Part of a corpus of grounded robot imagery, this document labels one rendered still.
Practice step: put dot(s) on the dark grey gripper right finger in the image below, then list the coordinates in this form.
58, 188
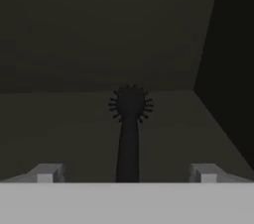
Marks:
205, 171

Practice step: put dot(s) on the black dish brush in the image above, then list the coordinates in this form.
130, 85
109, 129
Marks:
127, 142

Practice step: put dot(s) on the dark cabinet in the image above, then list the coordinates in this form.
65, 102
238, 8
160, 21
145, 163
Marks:
66, 53

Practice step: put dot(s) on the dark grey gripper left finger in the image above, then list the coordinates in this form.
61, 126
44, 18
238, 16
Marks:
49, 171

